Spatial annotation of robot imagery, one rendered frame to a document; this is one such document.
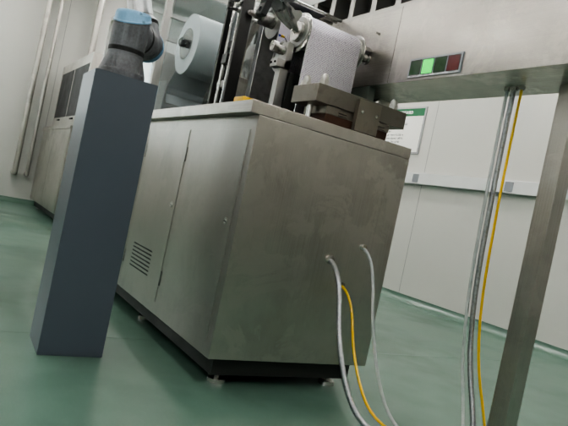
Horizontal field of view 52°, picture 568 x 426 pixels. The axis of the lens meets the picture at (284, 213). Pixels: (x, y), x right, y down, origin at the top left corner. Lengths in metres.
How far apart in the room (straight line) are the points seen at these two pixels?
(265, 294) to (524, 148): 3.24
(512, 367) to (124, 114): 1.42
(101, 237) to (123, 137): 0.33
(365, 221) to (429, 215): 3.22
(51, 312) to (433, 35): 1.57
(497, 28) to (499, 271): 2.94
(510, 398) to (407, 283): 3.46
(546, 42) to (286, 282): 1.05
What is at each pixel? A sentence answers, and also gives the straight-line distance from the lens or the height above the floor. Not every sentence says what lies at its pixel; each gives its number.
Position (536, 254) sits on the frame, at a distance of 1.90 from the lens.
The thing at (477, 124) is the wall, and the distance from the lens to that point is 5.12.
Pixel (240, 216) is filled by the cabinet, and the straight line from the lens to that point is 1.77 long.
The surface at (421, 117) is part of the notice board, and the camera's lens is 5.58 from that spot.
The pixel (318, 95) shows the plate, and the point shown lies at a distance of 1.97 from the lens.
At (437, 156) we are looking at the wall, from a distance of 5.33.
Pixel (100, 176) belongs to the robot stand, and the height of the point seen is 0.58.
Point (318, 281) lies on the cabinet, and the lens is 1.96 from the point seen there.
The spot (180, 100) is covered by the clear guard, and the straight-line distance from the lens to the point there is 3.07.
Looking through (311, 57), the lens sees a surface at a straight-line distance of 2.21.
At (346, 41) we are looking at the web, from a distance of 2.31.
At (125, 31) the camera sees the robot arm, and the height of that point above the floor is 1.04.
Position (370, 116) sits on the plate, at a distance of 2.08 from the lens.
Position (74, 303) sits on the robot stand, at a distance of 1.96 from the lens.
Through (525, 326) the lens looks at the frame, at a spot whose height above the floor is 0.40.
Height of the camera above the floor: 0.60
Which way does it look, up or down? 1 degrees down
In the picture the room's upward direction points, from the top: 12 degrees clockwise
